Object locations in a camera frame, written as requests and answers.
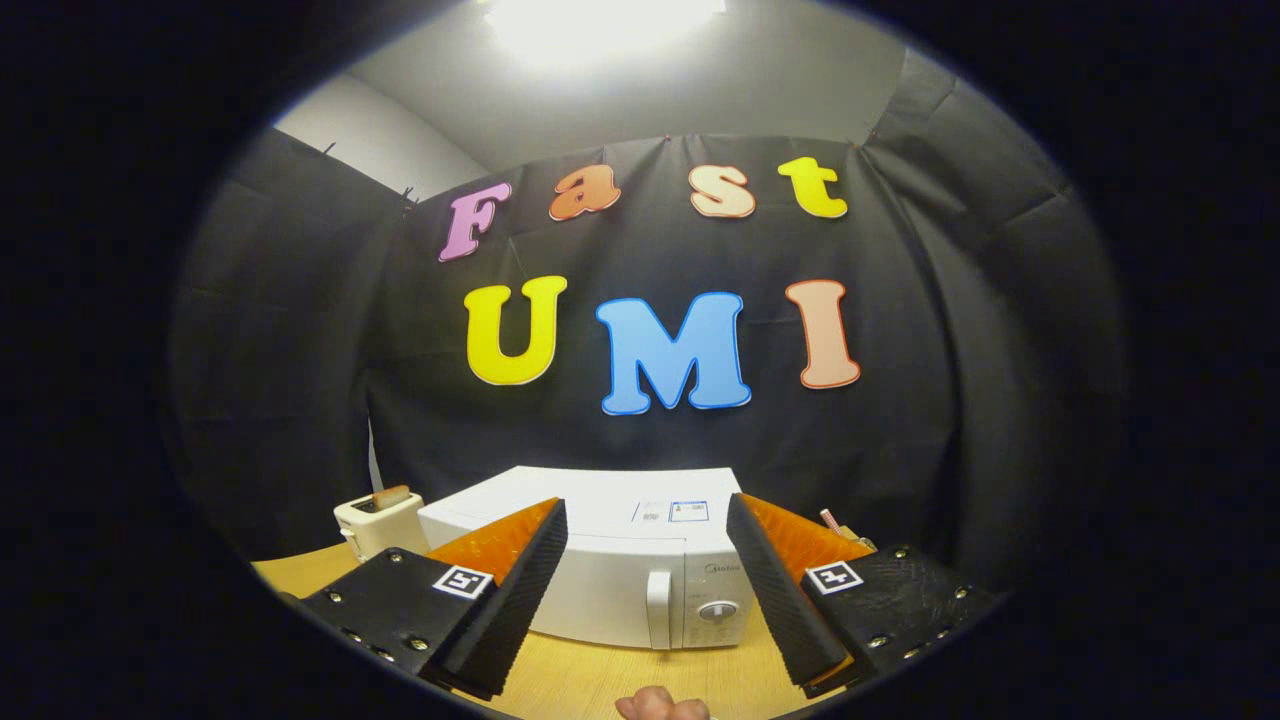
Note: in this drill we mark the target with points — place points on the cream toaster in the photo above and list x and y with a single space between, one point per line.
385 530

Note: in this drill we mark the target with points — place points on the white microwave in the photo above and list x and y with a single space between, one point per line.
620 590

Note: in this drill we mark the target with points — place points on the black backdrop cloth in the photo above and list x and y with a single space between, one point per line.
300 350

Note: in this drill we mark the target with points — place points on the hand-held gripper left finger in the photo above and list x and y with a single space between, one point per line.
515 605

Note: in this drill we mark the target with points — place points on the toast slice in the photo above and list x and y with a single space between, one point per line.
392 496

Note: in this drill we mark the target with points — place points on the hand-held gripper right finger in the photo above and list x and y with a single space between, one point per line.
780 600

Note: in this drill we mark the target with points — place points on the red striped straw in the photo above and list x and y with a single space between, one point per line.
829 518

